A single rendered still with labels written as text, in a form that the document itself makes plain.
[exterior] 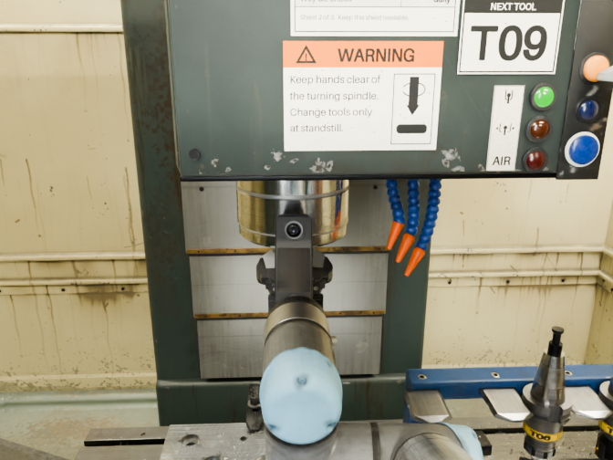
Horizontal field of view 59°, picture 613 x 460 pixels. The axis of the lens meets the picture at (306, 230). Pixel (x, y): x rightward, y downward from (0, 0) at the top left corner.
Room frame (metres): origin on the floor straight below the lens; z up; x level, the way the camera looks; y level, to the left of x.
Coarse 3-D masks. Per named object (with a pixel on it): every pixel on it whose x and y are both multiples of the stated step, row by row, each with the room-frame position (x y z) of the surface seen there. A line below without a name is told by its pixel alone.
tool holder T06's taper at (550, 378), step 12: (552, 360) 0.63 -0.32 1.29; (564, 360) 0.63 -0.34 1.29; (540, 372) 0.63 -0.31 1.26; (552, 372) 0.62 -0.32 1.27; (564, 372) 0.63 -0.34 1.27; (540, 384) 0.63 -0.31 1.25; (552, 384) 0.62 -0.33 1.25; (564, 384) 0.62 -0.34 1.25; (540, 396) 0.62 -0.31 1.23; (552, 396) 0.62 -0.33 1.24; (564, 396) 0.62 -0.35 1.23
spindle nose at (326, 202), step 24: (240, 192) 0.71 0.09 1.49; (264, 192) 0.68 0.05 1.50; (288, 192) 0.67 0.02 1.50; (312, 192) 0.68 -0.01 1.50; (336, 192) 0.70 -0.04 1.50; (240, 216) 0.72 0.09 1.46; (264, 216) 0.68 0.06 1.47; (312, 216) 0.68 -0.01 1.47; (336, 216) 0.70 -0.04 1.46; (264, 240) 0.68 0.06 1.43; (336, 240) 0.70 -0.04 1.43
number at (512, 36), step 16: (512, 32) 0.55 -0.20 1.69; (528, 32) 0.56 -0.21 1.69; (544, 32) 0.56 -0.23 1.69; (496, 48) 0.55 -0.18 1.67; (512, 48) 0.55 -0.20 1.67; (528, 48) 0.56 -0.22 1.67; (544, 48) 0.56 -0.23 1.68; (496, 64) 0.55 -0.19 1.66; (512, 64) 0.55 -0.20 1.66; (528, 64) 0.56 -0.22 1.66; (544, 64) 0.56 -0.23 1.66
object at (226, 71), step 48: (192, 0) 0.54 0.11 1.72; (240, 0) 0.54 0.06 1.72; (288, 0) 0.55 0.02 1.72; (576, 0) 0.56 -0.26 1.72; (192, 48) 0.54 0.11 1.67; (240, 48) 0.54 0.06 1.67; (192, 96) 0.54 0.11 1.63; (240, 96) 0.54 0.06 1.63; (480, 96) 0.55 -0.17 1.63; (528, 96) 0.56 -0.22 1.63; (192, 144) 0.54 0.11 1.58; (240, 144) 0.54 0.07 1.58; (480, 144) 0.56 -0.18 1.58; (528, 144) 0.56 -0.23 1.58
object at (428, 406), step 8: (408, 392) 0.66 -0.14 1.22; (416, 392) 0.66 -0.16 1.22; (424, 392) 0.66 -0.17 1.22; (432, 392) 0.66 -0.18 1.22; (440, 392) 0.66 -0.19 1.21; (408, 400) 0.64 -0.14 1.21; (416, 400) 0.64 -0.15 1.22; (424, 400) 0.64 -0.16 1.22; (432, 400) 0.64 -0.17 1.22; (440, 400) 0.64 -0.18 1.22; (416, 408) 0.62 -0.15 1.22; (424, 408) 0.62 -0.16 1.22; (432, 408) 0.62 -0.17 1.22; (440, 408) 0.62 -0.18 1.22; (416, 416) 0.60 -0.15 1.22; (424, 416) 0.60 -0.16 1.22; (432, 416) 0.60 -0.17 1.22; (440, 416) 0.60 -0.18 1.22; (448, 416) 0.61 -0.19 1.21
